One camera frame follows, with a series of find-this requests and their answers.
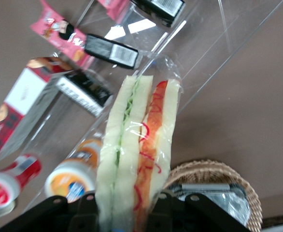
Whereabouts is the silver plastic packet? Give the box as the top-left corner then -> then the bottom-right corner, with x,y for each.
167,183 -> 251,224

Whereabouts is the tan wicker basket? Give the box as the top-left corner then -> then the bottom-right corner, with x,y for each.
163,159 -> 263,229

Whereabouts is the pink cartoon snack packet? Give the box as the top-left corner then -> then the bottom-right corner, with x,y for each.
30,0 -> 95,70
97,0 -> 130,21

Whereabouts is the small black drink carton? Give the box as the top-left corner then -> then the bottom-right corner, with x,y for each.
131,0 -> 186,26
54,70 -> 113,118
84,33 -> 140,70

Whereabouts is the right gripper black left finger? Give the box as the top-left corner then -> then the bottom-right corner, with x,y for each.
0,192 -> 101,232

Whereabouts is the plastic-wrapped triangle sandwich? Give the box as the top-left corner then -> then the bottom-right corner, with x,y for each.
95,55 -> 185,232

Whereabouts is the long red plaid cookie box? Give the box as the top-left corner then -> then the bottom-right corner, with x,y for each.
0,57 -> 72,167

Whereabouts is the orange yogurt drink bottle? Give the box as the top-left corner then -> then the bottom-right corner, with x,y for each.
44,139 -> 103,203

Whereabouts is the red yogurt drink bottle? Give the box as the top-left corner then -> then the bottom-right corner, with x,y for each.
0,154 -> 42,216

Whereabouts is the clear acrylic tiered display stand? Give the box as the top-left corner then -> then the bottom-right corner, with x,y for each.
18,0 -> 283,216

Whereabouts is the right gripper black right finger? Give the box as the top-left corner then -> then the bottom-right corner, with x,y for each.
146,190 -> 251,232

